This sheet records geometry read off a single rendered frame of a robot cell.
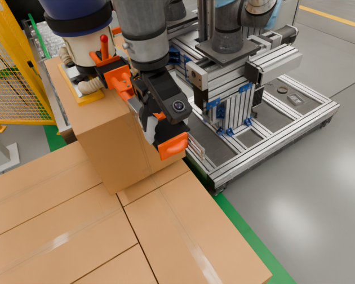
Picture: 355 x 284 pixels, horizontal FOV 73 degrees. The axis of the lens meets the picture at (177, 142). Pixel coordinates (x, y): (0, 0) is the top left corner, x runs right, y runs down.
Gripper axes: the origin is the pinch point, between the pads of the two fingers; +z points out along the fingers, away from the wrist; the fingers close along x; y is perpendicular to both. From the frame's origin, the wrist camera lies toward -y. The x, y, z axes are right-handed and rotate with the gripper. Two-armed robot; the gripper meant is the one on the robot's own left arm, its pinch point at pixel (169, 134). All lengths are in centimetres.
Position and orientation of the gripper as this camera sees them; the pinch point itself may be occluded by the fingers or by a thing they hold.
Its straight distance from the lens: 57.9
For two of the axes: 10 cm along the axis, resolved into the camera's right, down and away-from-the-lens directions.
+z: 1.1, 6.5, 7.6
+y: -5.2, -6.1, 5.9
